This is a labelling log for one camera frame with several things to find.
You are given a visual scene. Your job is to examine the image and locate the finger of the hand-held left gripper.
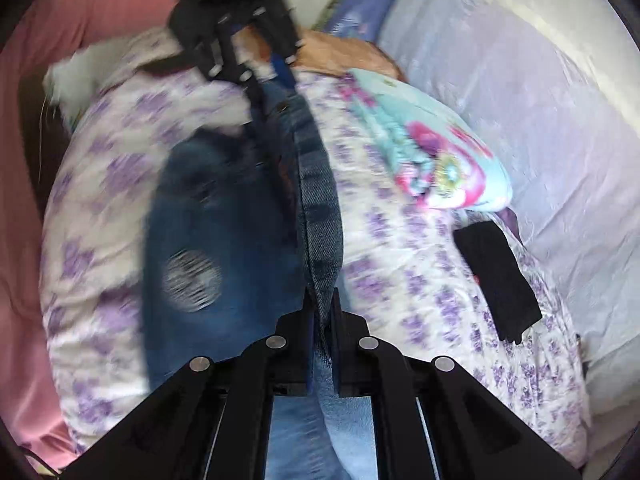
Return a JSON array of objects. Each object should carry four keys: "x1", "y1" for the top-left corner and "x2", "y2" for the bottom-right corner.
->
[
  {"x1": 167, "y1": 5, "x2": 262, "y2": 112},
  {"x1": 254, "y1": 0, "x2": 302, "y2": 87}
]

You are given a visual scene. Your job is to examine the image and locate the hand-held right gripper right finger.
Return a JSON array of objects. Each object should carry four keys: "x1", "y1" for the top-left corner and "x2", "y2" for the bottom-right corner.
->
[{"x1": 329, "y1": 287, "x2": 582, "y2": 480}]

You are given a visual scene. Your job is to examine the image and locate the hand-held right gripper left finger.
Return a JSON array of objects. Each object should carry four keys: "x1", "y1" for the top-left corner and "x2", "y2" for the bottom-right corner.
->
[{"x1": 60, "y1": 287, "x2": 317, "y2": 480}]

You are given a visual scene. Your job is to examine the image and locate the purple floral bedsheet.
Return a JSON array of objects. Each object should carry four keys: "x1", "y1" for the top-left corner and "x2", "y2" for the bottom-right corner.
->
[{"x1": 39, "y1": 25, "x2": 594, "y2": 467}]

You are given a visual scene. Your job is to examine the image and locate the blue blanket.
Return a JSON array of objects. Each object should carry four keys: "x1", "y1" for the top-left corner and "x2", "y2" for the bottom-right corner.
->
[{"x1": 322, "y1": 0, "x2": 417, "y2": 41}]

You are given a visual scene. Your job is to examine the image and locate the person's pink clothing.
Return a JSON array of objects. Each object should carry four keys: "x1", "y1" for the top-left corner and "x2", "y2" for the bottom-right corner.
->
[{"x1": 0, "y1": 25, "x2": 77, "y2": 466}]

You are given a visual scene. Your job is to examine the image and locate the white fluffy cloth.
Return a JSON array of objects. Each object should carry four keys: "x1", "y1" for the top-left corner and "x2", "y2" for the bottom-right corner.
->
[{"x1": 42, "y1": 42, "x2": 127, "y2": 117}]

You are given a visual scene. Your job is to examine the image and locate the orange cloth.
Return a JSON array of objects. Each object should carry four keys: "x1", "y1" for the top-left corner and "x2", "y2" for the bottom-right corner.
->
[{"x1": 240, "y1": 27, "x2": 408, "y2": 84}]

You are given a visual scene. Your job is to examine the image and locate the person's left forearm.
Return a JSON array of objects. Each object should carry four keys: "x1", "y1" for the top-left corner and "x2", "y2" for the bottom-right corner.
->
[{"x1": 47, "y1": 0, "x2": 181, "y2": 53}]

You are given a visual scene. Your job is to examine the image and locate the folded turquoise floral blanket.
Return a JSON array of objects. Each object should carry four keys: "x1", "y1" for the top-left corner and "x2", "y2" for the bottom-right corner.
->
[{"x1": 340, "y1": 67, "x2": 514, "y2": 211}]

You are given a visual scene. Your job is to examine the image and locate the folded black cloth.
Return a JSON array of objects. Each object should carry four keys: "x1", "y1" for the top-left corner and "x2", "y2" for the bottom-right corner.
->
[{"x1": 452, "y1": 222, "x2": 544, "y2": 346}]

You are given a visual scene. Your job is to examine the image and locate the small purple cloth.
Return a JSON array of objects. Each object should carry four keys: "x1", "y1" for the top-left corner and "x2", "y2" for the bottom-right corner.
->
[{"x1": 495, "y1": 207, "x2": 524, "y2": 247}]

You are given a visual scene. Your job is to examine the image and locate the blue denim pants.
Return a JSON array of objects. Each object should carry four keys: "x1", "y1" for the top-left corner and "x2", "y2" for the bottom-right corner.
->
[{"x1": 142, "y1": 67, "x2": 382, "y2": 480}]

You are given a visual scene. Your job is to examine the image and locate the white lace bedding cover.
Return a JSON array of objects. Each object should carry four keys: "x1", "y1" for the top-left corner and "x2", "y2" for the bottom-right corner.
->
[{"x1": 377, "y1": 0, "x2": 640, "y2": 363}]

